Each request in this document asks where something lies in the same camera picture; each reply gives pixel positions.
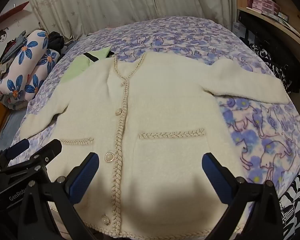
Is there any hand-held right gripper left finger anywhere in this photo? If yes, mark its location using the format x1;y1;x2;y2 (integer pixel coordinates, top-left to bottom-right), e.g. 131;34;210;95
16;152;100;240

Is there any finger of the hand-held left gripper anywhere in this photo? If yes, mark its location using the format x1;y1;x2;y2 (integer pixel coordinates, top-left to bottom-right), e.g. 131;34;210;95
0;139;30;165
0;139;63;180

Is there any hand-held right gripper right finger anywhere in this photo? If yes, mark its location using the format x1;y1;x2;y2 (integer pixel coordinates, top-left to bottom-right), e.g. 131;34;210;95
202;152;284;240

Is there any white fuzzy cardigan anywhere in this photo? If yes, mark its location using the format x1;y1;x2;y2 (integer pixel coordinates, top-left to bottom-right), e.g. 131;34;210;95
20;52;290;233

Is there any grey clothes pile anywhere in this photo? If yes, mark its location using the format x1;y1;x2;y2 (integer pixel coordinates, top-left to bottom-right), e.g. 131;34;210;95
0;30;28;63

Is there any dark clothes pile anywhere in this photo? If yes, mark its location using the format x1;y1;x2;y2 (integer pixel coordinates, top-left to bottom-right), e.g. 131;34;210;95
48;31;65;55

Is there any grey blue bed sheet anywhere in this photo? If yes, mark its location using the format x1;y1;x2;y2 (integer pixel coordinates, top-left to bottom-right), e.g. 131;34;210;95
0;107;28;153

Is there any rolled blue floral quilt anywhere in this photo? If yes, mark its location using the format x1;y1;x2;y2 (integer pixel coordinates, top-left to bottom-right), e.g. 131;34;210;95
0;29;60;110

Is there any zebra striped cloth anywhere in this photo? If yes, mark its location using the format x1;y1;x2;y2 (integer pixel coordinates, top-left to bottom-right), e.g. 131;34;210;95
277;165;300;240

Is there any light green garment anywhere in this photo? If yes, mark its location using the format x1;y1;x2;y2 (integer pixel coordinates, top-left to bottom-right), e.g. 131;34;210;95
61;49;115;84

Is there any black white patterned cloth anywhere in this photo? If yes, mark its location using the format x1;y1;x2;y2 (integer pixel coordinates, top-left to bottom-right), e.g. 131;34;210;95
249;42;300;94

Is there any purple cat-print blanket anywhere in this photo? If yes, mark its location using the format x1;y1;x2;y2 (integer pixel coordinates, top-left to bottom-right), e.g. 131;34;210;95
9;16;300;230

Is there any white labelled box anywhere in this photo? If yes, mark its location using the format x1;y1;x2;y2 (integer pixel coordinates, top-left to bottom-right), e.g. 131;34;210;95
231;21;248;43

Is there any beige patterned curtain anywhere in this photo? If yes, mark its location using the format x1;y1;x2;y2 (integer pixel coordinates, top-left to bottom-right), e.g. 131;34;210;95
26;0;238;39

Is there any stack of pink boxes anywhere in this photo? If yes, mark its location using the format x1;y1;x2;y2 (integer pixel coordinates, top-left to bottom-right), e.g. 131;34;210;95
250;0;280;15

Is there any red wall shelf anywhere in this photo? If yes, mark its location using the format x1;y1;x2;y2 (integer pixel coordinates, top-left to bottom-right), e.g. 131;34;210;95
0;1;30;18

